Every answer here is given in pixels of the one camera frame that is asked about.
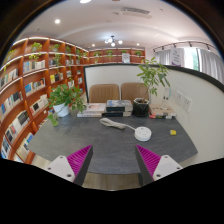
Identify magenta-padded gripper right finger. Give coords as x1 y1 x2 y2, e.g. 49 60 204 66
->
134 144 184 186

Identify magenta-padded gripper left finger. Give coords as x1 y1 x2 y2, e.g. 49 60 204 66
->
44 144 94 187

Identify round white power strip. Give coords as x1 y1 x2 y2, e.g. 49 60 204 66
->
133 126 153 143

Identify red-spined book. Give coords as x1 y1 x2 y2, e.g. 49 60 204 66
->
148 114 173 120

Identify leafy plant in white pot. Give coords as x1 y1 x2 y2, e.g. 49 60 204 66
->
46 83 87 127

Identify tall plant in black pot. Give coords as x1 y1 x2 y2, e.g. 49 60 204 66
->
132 56 171 118

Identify white flat book stack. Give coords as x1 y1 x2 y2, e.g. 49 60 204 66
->
76 102 107 118

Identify clear water bottle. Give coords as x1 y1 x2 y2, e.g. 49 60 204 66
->
161 88 172 109

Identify thick dark book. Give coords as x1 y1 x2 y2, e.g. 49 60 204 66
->
101 110 133 118

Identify orange wooden bookshelf unit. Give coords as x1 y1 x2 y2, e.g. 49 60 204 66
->
0 36 147 164

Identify white sign board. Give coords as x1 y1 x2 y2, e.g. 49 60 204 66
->
170 48 183 67

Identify white window curtains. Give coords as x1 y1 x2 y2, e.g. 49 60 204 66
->
154 48 224 84

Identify ceiling chandelier lamp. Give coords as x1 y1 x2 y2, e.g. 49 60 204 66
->
104 35 124 48

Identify recessed ceiling lights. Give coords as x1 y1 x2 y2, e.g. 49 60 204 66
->
54 0 140 48

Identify ceiling air vent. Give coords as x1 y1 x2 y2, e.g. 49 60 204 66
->
121 7 151 18

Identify white wall outlet panel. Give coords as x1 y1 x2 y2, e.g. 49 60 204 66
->
182 95 193 113
174 90 184 107

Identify white power strip cable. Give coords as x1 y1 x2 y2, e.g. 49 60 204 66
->
99 117 138 132

